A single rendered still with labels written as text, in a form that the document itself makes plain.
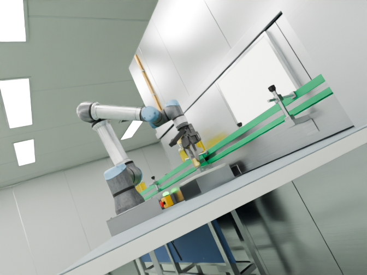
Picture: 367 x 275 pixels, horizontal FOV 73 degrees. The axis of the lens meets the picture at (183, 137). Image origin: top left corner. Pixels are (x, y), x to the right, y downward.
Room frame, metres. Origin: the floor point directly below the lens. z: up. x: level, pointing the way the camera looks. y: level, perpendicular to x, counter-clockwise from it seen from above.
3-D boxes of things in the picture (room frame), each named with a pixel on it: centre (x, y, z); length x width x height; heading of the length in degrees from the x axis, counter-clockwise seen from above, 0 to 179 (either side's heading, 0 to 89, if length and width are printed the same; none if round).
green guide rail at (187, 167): (2.16, 0.51, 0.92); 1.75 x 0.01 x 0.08; 36
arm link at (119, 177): (1.24, 0.39, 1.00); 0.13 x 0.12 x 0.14; 172
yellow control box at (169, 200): (1.74, 0.28, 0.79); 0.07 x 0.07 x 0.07; 36
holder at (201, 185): (1.29, -0.03, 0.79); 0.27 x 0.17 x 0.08; 126
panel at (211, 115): (1.47, -0.32, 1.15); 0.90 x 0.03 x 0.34; 36
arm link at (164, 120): (1.30, 0.08, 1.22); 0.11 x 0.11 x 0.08; 82
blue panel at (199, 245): (2.19, 0.42, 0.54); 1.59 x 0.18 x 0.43; 36
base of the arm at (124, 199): (1.24, 0.39, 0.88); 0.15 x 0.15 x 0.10
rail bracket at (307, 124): (0.91, -0.40, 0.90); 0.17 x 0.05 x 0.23; 126
